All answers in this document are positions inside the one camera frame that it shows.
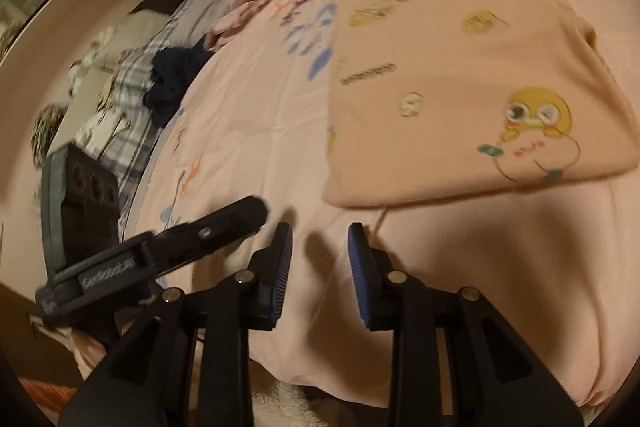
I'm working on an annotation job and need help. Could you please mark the floral patterned bag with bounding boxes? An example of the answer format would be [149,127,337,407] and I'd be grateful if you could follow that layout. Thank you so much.
[30,103,69,168]

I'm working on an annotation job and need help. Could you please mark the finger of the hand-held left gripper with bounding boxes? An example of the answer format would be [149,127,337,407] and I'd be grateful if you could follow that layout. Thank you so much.
[142,196,271,276]

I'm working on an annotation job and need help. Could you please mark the pink bed sheet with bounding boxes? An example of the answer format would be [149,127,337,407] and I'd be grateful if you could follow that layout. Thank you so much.
[117,0,640,408]

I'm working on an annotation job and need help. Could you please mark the white fluffy rug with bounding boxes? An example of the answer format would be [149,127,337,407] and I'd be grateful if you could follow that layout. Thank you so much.
[192,342,331,427]

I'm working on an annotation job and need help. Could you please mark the white pillow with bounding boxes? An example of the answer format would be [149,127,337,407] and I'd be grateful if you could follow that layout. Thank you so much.
[92,11,168,70]

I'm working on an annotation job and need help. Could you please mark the pink cartoon print garment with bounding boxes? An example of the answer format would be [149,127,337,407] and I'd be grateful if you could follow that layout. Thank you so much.
[322,0,640,208]

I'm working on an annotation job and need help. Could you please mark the brown wooden cabinet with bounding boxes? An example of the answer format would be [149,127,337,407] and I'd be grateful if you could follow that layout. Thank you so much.
[0,282,88,390]

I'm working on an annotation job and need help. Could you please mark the navy dark cloth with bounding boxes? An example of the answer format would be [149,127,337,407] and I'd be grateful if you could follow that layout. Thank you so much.
[144,47,213,128]

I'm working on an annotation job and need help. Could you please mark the grey plaid bedding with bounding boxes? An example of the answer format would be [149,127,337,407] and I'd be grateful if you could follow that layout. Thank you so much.
[75,0,261,228]

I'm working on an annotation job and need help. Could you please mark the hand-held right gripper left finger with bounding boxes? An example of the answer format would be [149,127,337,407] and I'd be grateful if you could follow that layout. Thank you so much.
[59,222,293,427]

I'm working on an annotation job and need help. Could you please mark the pink crumpled clothes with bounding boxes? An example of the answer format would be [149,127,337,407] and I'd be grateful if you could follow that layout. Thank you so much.
[207,0,291,50]

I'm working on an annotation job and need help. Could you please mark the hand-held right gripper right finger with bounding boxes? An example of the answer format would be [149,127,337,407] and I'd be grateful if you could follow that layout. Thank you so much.
[347,222,583,427]

